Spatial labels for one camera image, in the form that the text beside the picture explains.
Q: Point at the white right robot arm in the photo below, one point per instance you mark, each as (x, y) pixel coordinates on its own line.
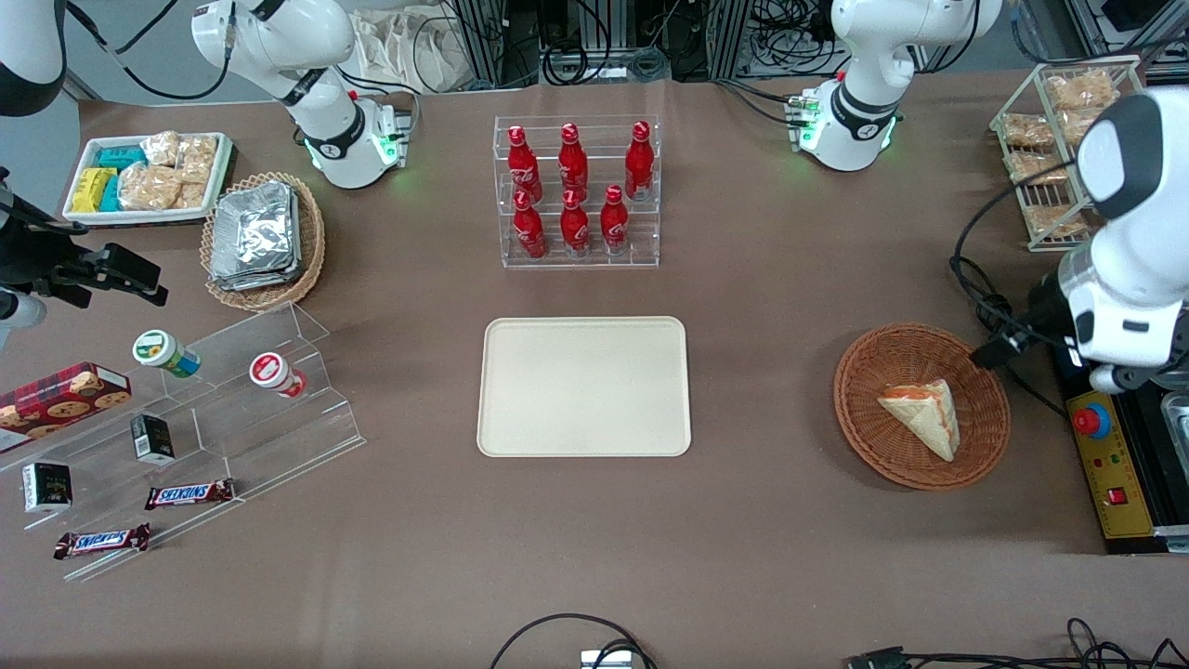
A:
(307, 46)

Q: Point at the brown snickers bar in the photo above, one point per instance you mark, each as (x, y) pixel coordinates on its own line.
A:
(102, 541)
(189, 494)

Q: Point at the clear acrylic stepped stand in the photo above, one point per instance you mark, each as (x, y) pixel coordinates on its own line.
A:
(260, 437)

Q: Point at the green lid cup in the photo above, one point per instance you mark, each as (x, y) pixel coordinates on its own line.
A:
(163, 351)

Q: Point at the red cola bottle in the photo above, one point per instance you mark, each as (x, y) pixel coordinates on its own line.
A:
(523, 167)
(639, 163)
(529, 230)
(614, 223)
(575, 225)
(573, 160)

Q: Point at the yellow snack pack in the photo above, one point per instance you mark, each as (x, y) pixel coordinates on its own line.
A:
(93, 189)

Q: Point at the white rectangular snack tray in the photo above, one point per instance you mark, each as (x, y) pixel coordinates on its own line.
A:
(79, 216)

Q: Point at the clear rice cracker bag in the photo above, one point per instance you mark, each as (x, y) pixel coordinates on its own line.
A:
(190, 195)
(160, 149)
(198, 158)
(149, 186)

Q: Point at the triangular sandwich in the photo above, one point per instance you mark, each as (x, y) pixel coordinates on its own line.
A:
(929, 418)

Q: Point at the red lid cup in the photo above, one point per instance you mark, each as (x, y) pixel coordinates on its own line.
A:
(272, 372)

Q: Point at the teal snack pack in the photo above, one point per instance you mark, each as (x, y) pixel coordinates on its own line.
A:
(121, 158)
(111, 195)

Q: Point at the white cloth bags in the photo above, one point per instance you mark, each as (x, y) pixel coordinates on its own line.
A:
(409, 46)

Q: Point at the small silver device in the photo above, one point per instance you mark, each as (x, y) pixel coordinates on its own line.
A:
(606, 660)

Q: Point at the black appliance with yellow panel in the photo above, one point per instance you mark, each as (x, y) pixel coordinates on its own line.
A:
(1115, 465)

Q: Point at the steel container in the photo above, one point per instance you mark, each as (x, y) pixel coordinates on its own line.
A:
(1178, 423)

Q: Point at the clear acrylic bottle rack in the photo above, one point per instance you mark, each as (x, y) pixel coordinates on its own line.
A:
(641, 232)

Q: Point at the small black white box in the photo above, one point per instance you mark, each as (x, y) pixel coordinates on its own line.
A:
(46, 488)

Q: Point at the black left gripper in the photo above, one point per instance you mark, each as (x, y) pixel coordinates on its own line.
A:
(1042, 319)

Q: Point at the red cookie box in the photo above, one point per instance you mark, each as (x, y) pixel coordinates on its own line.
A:
(60, 400)

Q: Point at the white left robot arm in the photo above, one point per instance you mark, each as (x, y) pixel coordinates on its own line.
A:
(864, 56)

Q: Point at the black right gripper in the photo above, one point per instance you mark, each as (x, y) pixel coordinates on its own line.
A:
(28, 261)

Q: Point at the red emergency stop button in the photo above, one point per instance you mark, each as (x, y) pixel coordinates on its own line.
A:
(1091, 421)

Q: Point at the stack of silver foil packs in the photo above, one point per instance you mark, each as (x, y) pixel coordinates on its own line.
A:
(253, 234)

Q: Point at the round brown wicker basket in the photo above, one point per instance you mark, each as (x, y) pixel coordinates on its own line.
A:
(882, 427)

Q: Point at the clear cracker snack bag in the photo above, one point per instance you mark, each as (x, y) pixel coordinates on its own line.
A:
(1036, 167)
(1077, 91)
(1026, 130)
(1077, 124)
(1050, 221)

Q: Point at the beige plastic tray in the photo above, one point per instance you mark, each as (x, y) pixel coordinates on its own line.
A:
(583, 386)

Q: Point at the oval tan wicker basket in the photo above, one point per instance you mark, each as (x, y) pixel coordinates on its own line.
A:
(311, 232)

